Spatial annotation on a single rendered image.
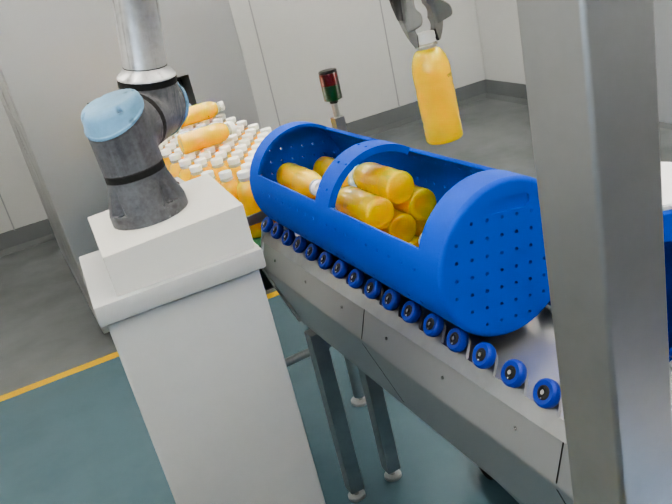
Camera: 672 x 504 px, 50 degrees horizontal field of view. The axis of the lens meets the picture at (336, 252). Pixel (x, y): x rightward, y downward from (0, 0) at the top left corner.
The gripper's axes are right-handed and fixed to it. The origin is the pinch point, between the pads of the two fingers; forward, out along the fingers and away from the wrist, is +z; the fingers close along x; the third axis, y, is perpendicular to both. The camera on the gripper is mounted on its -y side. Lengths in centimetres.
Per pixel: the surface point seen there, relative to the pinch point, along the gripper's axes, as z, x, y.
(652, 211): 3, -35, 80
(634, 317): 10, -38, 80
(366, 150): 21.3, -7.3, -19.2
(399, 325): 52, -18, -2
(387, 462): 135, -5, -66
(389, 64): 91, 254, -469
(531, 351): 53, -7, 24
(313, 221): 34.1, -20.2, -27.0
